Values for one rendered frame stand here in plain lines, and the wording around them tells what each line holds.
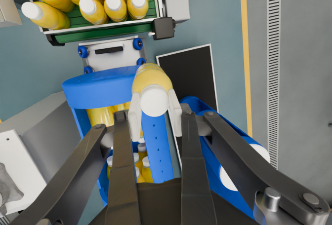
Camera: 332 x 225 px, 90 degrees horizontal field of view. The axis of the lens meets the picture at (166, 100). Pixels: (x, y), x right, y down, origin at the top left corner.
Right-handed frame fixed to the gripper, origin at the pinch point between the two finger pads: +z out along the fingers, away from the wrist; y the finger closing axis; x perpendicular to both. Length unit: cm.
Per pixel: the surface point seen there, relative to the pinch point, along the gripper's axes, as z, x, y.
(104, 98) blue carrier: 21.6, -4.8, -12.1
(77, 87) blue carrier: 22.9, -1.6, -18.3
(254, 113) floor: 156, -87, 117
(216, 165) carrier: 48, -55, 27
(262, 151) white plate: 46, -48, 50
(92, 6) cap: 35.9, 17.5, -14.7
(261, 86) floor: 158, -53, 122
